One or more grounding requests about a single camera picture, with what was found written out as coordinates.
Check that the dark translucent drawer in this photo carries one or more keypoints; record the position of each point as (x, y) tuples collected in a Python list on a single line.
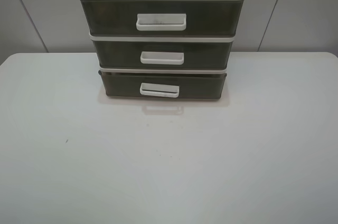
[(203, 18), (163, 55), (163, 86)]

